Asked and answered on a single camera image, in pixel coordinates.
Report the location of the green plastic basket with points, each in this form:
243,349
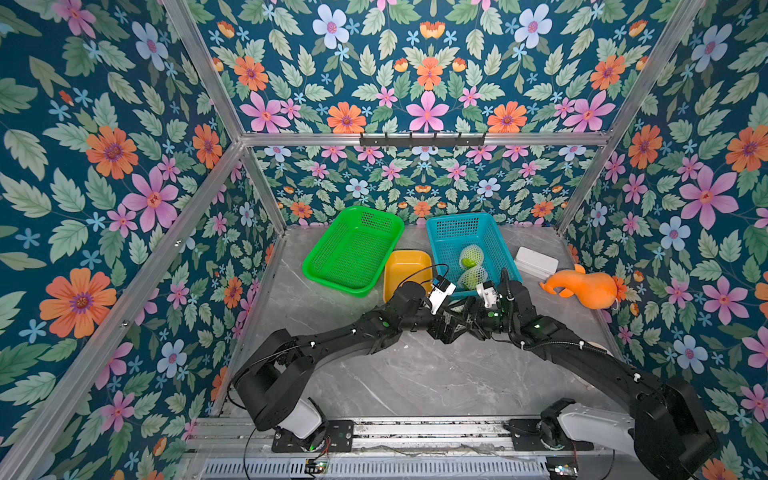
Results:
351,255

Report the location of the white foam net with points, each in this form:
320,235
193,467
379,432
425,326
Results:
472,249
479,269

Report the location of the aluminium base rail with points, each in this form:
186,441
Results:
453,447

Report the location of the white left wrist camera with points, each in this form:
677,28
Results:
440,293

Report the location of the yellow plastic tub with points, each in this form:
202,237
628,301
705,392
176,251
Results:
406,265

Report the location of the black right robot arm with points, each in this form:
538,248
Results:
665,428

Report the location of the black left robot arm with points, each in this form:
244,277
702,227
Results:
272,380

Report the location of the black wall hook rack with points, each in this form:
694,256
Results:
409,140

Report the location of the orange toy duck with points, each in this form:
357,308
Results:
594,291

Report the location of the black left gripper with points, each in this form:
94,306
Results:
444,336

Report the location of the teal plastic basket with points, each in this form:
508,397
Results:
449,234

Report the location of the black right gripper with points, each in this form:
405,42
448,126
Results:
495,312

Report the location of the white rectangular box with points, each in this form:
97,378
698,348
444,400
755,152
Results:
535,263

